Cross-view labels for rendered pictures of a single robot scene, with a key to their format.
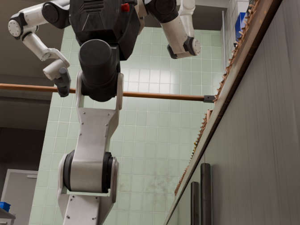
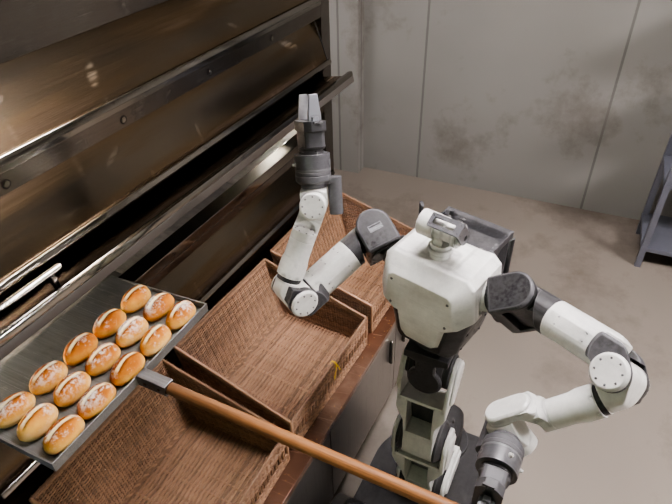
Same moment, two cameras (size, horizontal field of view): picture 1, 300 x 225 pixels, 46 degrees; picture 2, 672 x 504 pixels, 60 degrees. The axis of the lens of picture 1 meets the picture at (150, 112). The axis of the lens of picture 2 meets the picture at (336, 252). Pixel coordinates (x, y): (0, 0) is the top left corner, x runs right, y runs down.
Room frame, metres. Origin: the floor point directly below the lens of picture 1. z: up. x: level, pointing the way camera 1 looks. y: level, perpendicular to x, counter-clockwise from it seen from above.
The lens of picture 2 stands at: (2.35, 0.49, 2.30)
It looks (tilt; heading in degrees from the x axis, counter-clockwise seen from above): 38 degrees down; 208
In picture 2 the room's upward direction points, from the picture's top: 2 degrees counter-clockwise
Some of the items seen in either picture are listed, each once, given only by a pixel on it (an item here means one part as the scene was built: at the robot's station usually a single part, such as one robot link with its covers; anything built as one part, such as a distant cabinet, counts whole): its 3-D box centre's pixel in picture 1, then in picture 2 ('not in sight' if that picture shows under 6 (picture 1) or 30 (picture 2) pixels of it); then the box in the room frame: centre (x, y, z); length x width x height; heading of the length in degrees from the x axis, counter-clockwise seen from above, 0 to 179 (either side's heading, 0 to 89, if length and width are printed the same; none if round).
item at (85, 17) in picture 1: (106, 14); (447, 282); (1.17, 0.20, 1.27); 0.34 x 0.30 x 0.36; 77
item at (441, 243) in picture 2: not in sight; (439, 231); (1.23, 0.18, 1.47); 0.10 x 0.07 x 0.09; 77
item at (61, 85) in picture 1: (62, 81); (494, 479); (1.63, 0.47, 1.19); 0.12 x 0.10 x 0.13; 0
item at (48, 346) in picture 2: not in sight; (87, 353); (1.75, -0.56, 1.19); 0.55 x 0.36 x 0.03; 1
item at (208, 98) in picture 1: (211, 99); (155, 381); (1.74, -0.34, 1.20); 0.09 x 0.04 x 0.03; 91
